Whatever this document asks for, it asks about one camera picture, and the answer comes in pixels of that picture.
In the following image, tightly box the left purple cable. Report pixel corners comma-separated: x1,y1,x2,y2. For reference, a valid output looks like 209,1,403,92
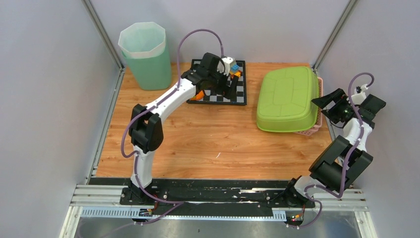
120,29,225,227

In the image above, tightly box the green bin with white liner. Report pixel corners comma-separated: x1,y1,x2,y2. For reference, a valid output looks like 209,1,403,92
118,22,172,91

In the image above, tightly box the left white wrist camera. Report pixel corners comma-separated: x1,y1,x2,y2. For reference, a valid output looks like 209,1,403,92
217,57,236,75

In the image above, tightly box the orange arch toy block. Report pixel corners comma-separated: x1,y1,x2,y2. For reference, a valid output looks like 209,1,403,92
190,90,206,101

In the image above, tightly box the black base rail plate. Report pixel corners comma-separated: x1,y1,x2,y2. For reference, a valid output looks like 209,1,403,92
89,178,315,218

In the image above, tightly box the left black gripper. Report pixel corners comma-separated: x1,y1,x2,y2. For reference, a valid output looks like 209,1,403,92
207,67,238,99

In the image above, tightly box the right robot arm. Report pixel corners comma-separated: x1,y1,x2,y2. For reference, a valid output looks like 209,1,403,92
282,88,386,207

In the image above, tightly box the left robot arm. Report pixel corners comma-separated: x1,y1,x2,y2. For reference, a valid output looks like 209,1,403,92
123,53,242,205

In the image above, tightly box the blue yellow toy car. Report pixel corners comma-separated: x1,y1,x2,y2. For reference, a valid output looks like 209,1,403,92
229,64,243,80

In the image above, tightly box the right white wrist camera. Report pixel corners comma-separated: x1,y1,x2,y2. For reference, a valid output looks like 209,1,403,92
351,84,368,105

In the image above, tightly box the black grey checkerboard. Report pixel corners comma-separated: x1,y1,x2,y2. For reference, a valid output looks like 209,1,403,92
186,60,247,106

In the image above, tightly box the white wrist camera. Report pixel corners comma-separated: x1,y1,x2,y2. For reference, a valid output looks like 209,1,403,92
351,84,368,105
217,57,236,75

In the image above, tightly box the pink perforated plastic basket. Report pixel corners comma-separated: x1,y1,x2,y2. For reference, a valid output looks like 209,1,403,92
294,77,323,136

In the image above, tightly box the large green plastic container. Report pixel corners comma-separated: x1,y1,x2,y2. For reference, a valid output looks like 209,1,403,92
256,66,319,133

